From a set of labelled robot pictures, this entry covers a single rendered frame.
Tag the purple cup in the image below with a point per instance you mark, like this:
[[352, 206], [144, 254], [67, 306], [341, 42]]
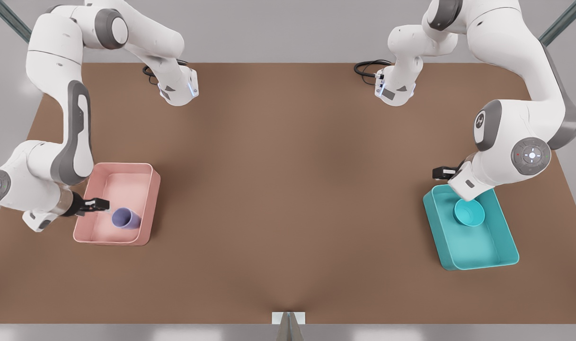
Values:
[[126, 218]]

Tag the teal bowl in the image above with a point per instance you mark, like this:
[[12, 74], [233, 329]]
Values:
[[468, 212]]

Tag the silver frame post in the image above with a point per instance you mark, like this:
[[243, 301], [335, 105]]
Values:
[[9, 18], [563, 21], [288, 327]]

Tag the pink box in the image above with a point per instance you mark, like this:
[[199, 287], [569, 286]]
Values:
[[122, 203]]

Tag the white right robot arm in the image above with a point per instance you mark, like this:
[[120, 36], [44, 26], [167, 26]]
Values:
[[56, 57]]

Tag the teal box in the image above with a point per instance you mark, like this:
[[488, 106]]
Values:
[[472, 232]]

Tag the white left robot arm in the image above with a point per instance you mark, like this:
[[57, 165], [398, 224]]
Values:
[[515, 123]]

